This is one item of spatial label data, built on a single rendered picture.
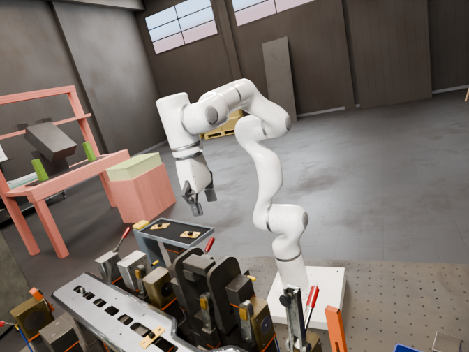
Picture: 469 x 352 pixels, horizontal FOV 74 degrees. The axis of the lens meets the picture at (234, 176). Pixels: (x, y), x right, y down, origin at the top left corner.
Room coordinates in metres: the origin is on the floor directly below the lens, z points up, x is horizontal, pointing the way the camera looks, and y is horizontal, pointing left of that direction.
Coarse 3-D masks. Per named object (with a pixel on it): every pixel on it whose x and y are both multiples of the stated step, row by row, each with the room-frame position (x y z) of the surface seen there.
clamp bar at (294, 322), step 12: (288, 288) 0.62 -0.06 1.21; (300, 288) 0.61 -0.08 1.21; (288, 300) 0.58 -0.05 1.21; (300, 300) 0.60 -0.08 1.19; (288, 312) 0.61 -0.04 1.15; (300, 312) 0.60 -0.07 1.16; (288, 324) 0.61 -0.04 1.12; (300, 324) 0.59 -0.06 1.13; (300, 336) 0.58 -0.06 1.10; (300, 348) 0.58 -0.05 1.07
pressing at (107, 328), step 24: (72, 288) 1.25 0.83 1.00; (96, 288) 1.20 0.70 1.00; (120, 288) 1.15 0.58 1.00; (72, 312) 1.08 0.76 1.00; (96, 312) 1.03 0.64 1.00; (120, 312) 0.99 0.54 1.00; (144, 312) 0.96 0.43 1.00; (96, 336) 0.91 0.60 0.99; (120, 336) 0.87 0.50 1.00; (168, 336) 0.81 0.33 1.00
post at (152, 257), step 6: (138, 240) 1.39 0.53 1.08; (144, 240) 1.37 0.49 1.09; (150, 240) 1.38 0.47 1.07; (156, 240) 1.41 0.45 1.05; (144, 246) 1.36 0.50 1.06; (150, 246) 1.38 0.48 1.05; (156, 246) 1.40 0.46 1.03; (144, 252) 1.38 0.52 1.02; (150, 252) 1.37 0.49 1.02; (156, 252) 1.39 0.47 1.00; (150, 258) 1.36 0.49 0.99; (156, 258) 1.38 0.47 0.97; (162, 258) 1.40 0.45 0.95; (150, 264) 1.37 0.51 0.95; (156, 264) 1.38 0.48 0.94; (162, 264) 1.40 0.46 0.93
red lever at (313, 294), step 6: (312, 288) 0.68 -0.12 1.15; (318, 288) 0.68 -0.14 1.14; (312, 294) 0.67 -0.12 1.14; (312, 300) 0.66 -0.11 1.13; (306, 306) 0.66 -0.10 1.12; (312, 306) 0.65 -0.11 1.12; (306, 312) 0.64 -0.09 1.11; (306, 318) 0.63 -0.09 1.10; (306, 324) 0.62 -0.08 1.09; (306, 330) 0.62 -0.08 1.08
